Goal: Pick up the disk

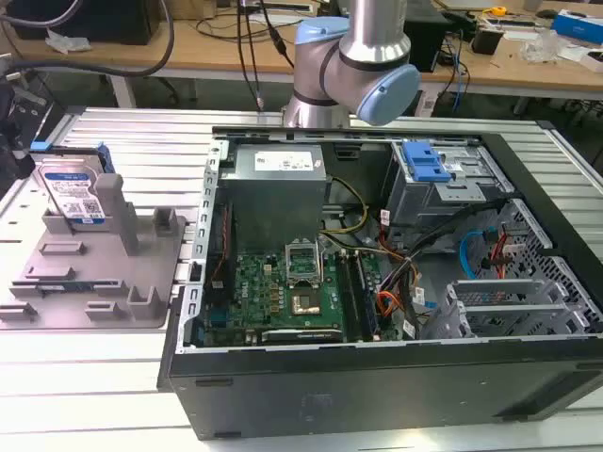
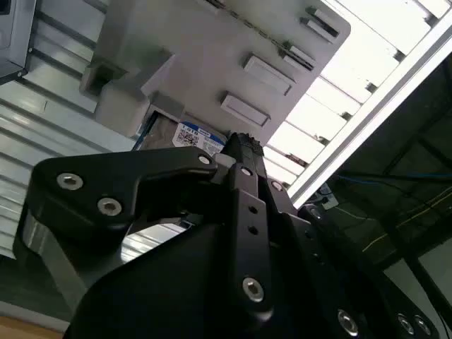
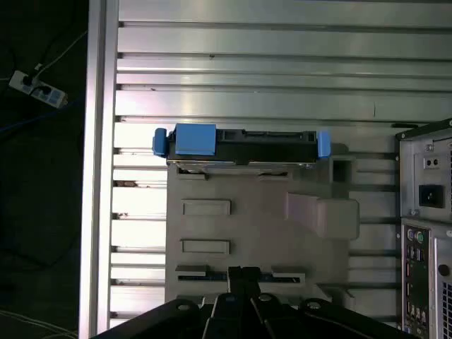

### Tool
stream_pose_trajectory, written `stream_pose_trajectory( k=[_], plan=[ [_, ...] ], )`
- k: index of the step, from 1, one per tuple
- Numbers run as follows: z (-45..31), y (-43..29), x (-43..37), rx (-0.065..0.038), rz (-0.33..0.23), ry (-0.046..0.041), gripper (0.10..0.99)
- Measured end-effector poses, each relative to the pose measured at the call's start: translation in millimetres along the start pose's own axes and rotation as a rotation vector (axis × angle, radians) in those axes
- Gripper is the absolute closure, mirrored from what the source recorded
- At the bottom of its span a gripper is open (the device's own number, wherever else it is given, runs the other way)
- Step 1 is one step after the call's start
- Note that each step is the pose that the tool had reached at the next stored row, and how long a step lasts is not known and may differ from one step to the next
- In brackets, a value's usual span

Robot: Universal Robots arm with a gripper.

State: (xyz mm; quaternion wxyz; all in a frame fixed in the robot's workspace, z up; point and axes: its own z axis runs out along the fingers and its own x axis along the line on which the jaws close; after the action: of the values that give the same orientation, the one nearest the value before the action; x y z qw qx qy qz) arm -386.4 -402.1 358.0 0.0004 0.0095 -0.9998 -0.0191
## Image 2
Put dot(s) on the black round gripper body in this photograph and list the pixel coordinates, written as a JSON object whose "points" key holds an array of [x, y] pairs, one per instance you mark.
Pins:
{"points": [[169, 293]]}

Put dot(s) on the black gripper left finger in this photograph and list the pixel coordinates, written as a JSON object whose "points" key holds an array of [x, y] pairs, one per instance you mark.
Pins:
{"points": [[106, 176]]}

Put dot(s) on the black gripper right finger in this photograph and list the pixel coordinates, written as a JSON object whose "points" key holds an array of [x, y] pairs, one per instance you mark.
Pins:
{"points": [[300, 240]]}

